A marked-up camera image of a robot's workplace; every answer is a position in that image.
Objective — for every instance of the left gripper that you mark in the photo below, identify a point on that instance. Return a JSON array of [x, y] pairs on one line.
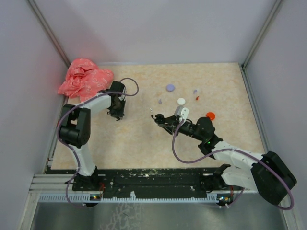
[[120, 113]]

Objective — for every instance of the black earbud charging case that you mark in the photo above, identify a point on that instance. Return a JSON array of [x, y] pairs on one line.
[[159, 119]]

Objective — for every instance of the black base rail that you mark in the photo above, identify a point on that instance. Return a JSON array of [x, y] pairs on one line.
[[152, 183]]

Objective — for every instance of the white earbud charging case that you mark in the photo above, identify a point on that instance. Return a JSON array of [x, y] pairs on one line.
[[181, 101]]

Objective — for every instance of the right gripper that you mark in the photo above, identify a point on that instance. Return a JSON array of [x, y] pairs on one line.
[[171, 124]]

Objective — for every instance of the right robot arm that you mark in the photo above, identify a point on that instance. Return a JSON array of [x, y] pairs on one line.
[[265, 173]]

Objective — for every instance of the pink crumpled cloth bag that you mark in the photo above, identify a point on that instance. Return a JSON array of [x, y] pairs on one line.
[[84, 79]]

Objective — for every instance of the orange earbud charging case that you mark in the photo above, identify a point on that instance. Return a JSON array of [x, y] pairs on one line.
[[210, 115]]

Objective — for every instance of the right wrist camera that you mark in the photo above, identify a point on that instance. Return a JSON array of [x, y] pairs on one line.
[[181, 113]]

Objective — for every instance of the white cable duct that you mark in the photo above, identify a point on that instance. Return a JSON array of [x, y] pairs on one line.
[[92, 198]]

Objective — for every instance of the purple earbud charging case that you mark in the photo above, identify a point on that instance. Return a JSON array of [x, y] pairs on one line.
[[170, 87]]

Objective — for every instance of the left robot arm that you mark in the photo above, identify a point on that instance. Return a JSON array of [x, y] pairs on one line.
[[74, 129]]

